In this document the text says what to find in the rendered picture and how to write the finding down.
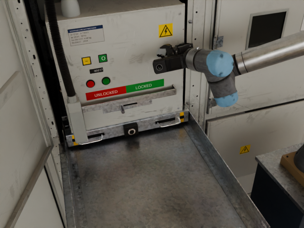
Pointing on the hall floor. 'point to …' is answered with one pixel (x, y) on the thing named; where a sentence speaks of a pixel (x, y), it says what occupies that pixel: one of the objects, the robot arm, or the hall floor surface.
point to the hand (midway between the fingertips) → (157, 54)
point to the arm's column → (274, 202)
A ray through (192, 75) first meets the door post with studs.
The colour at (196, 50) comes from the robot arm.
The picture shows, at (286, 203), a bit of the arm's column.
